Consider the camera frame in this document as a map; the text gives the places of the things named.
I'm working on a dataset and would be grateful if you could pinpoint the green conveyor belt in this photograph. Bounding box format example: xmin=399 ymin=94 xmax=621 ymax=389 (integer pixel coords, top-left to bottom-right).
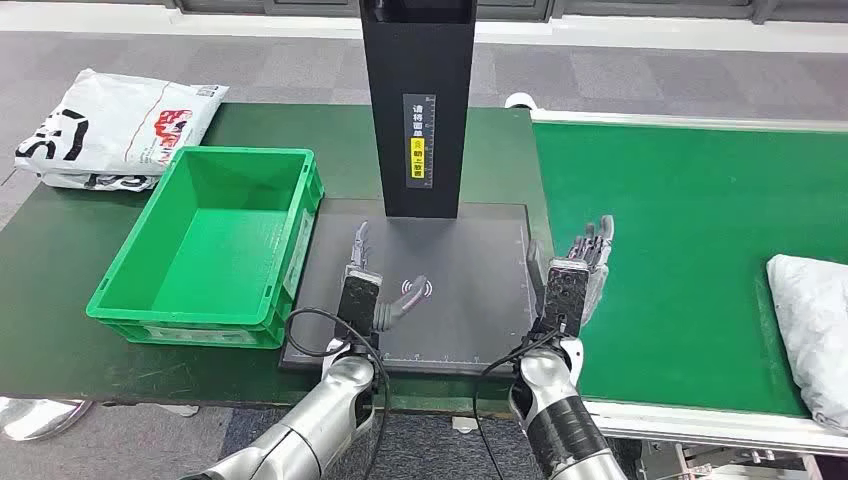
xmin=531 ymin=121 xmax=848 ymax=419

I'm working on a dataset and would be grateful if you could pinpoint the green plastic crate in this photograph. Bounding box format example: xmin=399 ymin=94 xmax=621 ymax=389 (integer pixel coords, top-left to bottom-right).
xmin=86 ymin=145 xmax=326 ymax=350

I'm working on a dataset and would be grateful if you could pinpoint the white crate side label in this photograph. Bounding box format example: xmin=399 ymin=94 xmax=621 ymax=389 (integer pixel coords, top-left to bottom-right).
xmin=283 ymin=208 xmax=316 ymax=299

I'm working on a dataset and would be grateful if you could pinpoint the dark window frame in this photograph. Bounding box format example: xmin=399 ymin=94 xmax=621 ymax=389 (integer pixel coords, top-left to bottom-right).
xmin=165 ymin=0 xmax=848 ymax=24

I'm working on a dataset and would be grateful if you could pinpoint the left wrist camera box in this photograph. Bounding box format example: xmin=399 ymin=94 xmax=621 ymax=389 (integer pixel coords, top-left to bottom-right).
xmin=337 ymin=264 xmax=384 ymax=340

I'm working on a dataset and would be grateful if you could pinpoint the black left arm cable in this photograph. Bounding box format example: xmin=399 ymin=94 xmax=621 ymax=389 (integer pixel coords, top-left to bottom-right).
xmin=284 ymin=307 xmax=392 ymax=480

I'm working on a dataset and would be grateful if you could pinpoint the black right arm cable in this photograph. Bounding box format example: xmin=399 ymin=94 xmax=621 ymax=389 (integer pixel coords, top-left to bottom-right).
xmin=472 ymin=331 xmax=564 ymax=480

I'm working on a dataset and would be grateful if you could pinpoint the black scanner column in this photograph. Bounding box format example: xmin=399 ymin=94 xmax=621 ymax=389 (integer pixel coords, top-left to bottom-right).
xmin=359 ymin=0 xmax=477 ymax=220

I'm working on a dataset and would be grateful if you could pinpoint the white poly parcel red logo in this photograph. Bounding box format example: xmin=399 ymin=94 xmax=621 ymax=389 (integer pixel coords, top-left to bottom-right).
xmin=14 ymin=68 xmax=230 ymax=177

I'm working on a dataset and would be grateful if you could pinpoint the grey red-printed poly parcel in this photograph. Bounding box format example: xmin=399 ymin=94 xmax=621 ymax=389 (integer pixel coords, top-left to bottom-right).
xmin=766 ymin=253 xmax=848 ymax=435

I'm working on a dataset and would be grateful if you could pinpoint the black yellow column label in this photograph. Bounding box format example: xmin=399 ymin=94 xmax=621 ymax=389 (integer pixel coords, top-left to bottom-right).
xmin=402 ymin=93 xmax=437 ymax=190

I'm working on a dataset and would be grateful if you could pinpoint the dark grey scanner platform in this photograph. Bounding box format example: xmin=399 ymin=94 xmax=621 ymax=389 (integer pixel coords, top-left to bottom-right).
xmin=279 ymin=197 xmax=551 ymax=380

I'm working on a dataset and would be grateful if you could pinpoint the shiny silver base plate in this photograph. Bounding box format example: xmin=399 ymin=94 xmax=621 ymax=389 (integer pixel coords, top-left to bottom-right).
xmin=0 ymin=397 xmax=94 ymax=443

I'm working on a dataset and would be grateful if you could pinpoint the white poly parcel black print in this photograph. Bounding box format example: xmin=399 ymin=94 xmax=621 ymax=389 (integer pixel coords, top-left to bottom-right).
xmin=39 ymin=170 xmax=160 ymax=193

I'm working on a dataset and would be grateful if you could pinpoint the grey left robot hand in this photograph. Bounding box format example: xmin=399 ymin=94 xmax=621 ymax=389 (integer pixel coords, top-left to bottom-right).
xmin=334 ymin=220 xmax=432 ymax=346

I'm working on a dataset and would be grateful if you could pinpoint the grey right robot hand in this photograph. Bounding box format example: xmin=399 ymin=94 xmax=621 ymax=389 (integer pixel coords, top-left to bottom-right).
xmin=527 ymin=215 xmax=616 ymax=327

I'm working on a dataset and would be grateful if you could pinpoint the aluminium conveyor frame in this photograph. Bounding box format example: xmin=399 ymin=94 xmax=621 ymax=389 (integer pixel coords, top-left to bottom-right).
xmin=529 ymin=107 xmax=848 ymax=460

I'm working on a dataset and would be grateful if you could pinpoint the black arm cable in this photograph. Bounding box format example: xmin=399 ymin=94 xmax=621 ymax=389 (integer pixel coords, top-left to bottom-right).
xmin=472 ymin=331 xmax=564 ymax=480
xmin=284 ymin=307 xmax=392 ymax=480

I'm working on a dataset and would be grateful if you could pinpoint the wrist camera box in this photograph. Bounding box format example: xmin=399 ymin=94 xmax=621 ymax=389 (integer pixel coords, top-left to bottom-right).
xmin=543 ymin=258 xmax=592 ymax=340
xmin=337 ymin=264 xmax=384 ymax=340

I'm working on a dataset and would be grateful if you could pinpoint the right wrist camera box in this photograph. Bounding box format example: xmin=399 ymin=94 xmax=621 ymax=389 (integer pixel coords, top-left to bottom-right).
xmin=543 ymin=258 xmax=592 ymax=340

